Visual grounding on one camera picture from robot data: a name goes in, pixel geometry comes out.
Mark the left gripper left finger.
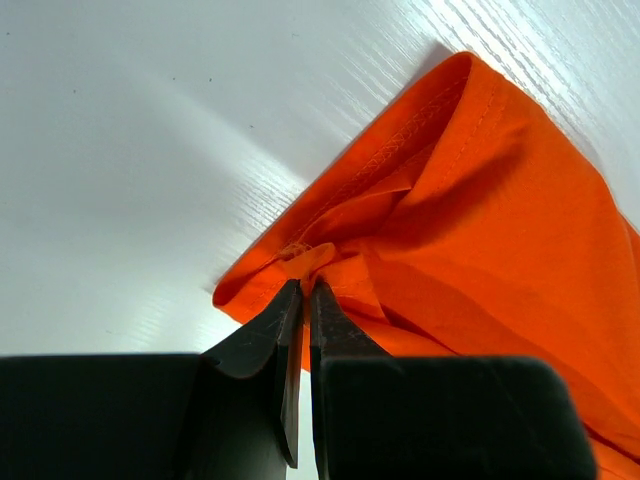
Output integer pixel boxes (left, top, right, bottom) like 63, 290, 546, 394
203, 280, 303, 469

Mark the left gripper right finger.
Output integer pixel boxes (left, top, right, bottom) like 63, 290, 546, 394
309, 279, 390, 479

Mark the orange t shirt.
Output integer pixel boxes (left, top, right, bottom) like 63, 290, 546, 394
213, 52, 639, 479

